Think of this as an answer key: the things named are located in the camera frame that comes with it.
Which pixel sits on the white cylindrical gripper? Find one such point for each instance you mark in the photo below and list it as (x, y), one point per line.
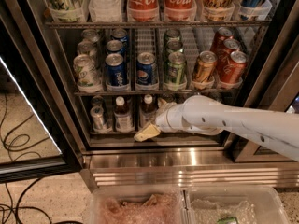
(163, 119)

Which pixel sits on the brown tea bottle white cap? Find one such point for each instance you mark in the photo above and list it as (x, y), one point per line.
(147, 110)

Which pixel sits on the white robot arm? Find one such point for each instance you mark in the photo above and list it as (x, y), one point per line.
(277, 131)

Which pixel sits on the brown tea bottle left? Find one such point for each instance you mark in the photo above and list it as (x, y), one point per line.
(123, 116)

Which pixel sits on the stainless steel fridge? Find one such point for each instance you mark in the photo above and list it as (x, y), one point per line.
(184, 159)

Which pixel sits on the red coca-cola bottle left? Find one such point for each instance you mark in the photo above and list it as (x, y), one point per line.
(142, 10)

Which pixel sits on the red coca-cola bottle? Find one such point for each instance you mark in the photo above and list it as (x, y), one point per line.
(179, 10)
(142, 10)

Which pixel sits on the red coca-cola bottle right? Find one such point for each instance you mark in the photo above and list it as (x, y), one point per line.
(179, 10)

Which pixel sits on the open glass fridge door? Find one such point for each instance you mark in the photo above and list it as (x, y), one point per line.
(39, 121)

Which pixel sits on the clear ribbed water bottle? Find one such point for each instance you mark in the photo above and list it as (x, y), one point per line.
(105, 10)

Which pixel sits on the blue pepsi can centre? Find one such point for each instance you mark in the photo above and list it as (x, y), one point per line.
(146, 71)

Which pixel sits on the blue pepsi can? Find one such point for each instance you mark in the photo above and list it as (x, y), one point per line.
(117, 79)
(115, 46)
(121, 35)
(146, 71)

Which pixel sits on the silver slim can front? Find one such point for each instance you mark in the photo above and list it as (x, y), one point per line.
(100, 120)

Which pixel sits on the silver slim can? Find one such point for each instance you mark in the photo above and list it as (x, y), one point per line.
(98, 101)
(100, 120)

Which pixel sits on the blue pepsi can front left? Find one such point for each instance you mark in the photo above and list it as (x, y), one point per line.
(117, 79)

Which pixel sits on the silver slim can rear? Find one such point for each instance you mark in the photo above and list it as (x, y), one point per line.
(98, 101)

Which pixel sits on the gold orange can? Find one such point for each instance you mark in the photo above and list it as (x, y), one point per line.
(203, 69)

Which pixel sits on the white green can front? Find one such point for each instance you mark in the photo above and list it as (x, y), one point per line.
(88, 77)

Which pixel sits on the blue pepsi can middle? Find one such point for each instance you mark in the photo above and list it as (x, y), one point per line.
(115, 46)

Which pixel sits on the red can front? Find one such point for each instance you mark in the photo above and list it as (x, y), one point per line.
(233, 69)

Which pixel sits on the red can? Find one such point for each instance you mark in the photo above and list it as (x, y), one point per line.
(224, 50)
(221, 34)
(233, 69)

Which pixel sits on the blue pepsi can rear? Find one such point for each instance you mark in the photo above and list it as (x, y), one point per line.
(121, 35)

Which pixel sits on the red can rear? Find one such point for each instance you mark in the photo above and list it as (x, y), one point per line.
(221, 34)

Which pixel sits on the clear plastic bin left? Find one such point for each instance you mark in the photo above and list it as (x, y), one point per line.
(138, 204)

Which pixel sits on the clear plastic bin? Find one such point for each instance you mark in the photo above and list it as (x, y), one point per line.
(249, 204)
(138, 204)

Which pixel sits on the white green can middle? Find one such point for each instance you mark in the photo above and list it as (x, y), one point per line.
(87, 47)

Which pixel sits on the red can middle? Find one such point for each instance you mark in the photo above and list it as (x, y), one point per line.
(224, 50)

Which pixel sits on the white green can rear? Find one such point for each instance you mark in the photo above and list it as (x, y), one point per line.
(91, 35)

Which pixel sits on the clear plastic bin right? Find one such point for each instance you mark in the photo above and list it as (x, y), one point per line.
(249, 204)

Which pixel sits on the green can in bin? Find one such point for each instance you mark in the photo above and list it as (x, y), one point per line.
(228, 220)

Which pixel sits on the gold black tall can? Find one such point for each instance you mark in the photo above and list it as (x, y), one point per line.
(217, 10)

